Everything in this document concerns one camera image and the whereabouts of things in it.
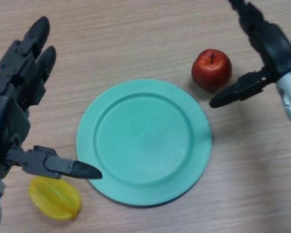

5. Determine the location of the green round plate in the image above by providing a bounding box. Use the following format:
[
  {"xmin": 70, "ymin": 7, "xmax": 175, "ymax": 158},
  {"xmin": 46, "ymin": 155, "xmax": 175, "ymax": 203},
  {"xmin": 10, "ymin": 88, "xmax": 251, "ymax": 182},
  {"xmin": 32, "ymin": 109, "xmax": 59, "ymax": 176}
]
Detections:
[{"xmin": 76, "ymin": 78, "xmax": 212, "ymax": 207}]

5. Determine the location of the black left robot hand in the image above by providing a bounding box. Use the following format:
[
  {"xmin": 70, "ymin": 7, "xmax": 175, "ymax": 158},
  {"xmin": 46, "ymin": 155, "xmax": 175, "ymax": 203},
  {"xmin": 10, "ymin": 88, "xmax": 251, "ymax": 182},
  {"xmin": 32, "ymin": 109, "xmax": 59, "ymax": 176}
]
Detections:
[{"xmin": 0, "ymin": 16, "xmax": 103, "ymax": 181}]

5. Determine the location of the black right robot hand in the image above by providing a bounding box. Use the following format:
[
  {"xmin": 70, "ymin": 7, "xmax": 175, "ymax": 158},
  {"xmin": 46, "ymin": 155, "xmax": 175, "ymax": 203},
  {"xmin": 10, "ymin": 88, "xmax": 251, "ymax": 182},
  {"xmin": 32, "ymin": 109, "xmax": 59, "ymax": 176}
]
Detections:
[{"xmin": 209, "ymin": 0, "xmax": 291, "ymax": 109}]

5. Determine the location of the yellow starfruit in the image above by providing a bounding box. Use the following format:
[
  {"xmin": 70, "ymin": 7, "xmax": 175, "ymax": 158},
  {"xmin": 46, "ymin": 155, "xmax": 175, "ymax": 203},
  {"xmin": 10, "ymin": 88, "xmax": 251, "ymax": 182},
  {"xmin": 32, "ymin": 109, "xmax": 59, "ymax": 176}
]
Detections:
[{"xmin": 29, "ymin": 176, "xmax": 82, "ymax": 221}]

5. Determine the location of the red apple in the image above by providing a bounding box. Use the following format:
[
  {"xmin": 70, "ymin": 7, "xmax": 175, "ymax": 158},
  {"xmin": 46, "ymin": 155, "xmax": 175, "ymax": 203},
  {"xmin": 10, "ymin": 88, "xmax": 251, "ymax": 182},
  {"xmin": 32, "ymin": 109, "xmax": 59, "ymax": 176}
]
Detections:
[{"xmin": 191, "ymin": 49, "xmax": 233, "ymax": 93}]

